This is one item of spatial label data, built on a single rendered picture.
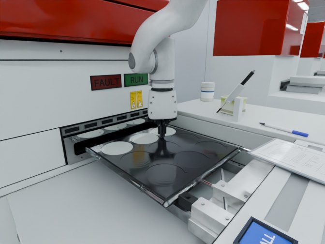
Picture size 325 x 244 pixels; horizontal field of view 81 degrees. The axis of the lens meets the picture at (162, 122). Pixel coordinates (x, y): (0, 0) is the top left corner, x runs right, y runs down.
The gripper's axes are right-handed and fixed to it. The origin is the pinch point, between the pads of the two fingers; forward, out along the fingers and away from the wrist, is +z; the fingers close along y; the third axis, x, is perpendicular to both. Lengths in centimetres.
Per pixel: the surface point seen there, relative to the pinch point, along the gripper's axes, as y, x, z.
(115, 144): -16.5, -3.8, 2.6
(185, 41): 84, 262, -53
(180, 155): 3.2, -14.8, 2.6
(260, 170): 23.7, -23.8, 4.5
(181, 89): 78, 257, 23
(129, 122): -11.8, 8.3, -1.0
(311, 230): 12, -49, -3
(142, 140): -7.4, -1.7, 2.5
